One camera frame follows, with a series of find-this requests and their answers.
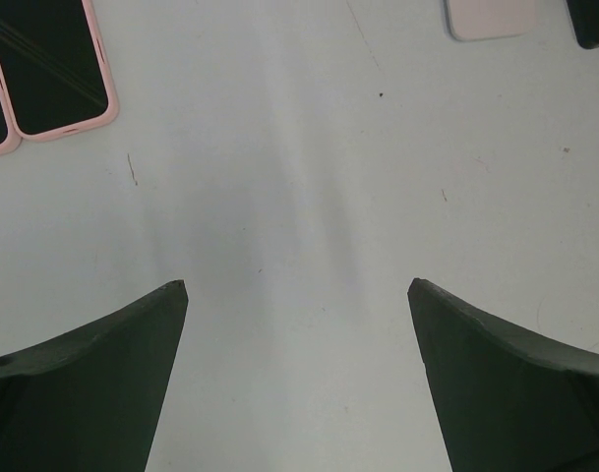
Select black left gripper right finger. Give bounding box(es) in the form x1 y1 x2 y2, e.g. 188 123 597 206
408 278 599 471

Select black folding phone stand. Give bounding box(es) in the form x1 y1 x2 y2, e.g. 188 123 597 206
567 0 599 49

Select silver folding phone stand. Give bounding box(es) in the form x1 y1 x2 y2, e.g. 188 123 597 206
446 0 537 41

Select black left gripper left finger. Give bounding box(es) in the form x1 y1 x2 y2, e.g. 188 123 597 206
0 280 188 471

